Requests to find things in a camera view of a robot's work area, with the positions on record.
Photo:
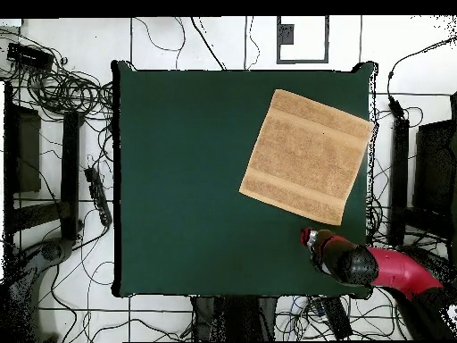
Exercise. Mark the tan terry towel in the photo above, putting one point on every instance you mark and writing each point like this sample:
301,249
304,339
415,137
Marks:
303,153

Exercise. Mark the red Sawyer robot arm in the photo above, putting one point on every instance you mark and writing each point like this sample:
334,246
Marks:
392,271

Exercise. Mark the dark flat panel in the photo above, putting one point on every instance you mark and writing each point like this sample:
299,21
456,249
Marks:
435,168
28,150

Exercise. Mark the wide black power strip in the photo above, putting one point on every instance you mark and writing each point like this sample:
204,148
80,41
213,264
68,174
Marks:
335,318

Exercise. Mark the black bar stand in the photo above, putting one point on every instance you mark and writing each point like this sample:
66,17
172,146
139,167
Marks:
70,160
399,178

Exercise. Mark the dark green table cloth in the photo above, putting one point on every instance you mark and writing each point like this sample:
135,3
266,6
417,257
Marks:
178,178

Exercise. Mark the grey stand base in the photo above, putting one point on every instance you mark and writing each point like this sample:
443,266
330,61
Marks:
53,250

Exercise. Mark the black box device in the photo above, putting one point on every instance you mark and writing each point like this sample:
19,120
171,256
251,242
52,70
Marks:
30,56

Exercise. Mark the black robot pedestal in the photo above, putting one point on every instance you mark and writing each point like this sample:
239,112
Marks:
232,318

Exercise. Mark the grey rectangular floor frame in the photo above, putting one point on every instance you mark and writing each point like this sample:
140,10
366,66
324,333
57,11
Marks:
285,34

